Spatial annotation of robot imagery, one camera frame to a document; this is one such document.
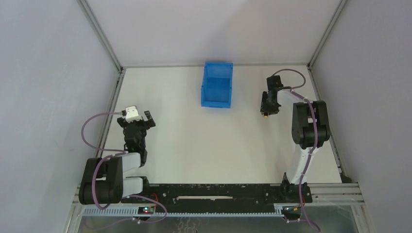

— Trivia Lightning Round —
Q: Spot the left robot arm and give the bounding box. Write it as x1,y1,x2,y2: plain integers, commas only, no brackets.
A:
79,107,156,210

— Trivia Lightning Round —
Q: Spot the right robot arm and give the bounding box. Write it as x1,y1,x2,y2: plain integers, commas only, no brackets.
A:
260,75,331,193

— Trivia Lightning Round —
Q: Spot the blue plastic bin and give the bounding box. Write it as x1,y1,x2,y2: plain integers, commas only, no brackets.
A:
201,61,234,109

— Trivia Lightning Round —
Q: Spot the small electronics board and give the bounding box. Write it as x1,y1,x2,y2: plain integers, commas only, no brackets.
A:
137,206,155,215

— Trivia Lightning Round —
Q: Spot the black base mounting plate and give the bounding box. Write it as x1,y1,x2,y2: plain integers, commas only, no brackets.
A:
121,183,313,210

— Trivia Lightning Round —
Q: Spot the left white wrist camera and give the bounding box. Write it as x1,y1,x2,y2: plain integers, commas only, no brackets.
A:
121,105,142,123

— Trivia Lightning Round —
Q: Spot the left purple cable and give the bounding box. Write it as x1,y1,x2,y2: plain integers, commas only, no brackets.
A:
80,111,169,226

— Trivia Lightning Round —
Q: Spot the grey slotted cable duct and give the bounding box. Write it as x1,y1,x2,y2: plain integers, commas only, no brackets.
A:
83,205,284,217

